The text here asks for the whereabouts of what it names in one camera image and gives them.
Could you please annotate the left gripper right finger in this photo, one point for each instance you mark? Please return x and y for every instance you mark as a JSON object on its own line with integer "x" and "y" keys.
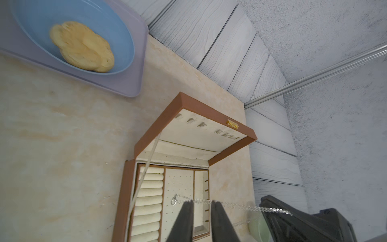
{"x": 222, "y": 229}

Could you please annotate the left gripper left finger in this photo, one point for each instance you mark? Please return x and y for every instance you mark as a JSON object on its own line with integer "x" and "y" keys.
{"x": 182, "y": 230}

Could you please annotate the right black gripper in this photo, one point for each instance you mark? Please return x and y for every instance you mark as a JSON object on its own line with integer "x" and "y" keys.
{"x": 287, "y": 224}

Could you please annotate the brown jewelry box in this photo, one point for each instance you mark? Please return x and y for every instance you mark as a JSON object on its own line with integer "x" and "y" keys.
{"x": 171, "y": 165}

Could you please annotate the pale green bowl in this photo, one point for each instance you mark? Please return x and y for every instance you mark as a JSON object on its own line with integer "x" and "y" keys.
{"x": 258, "y": 227}

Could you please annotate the yellow pastry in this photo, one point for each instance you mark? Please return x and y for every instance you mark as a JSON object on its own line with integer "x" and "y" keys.
{"x": 82, "y": 48}

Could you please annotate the blue plate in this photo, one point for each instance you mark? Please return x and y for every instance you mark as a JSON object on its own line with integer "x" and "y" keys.
{"x": 36, "y": 18}

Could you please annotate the right aluminium frame post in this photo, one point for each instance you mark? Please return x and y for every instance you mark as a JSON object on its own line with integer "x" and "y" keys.
{"x": 338, "y": 68}

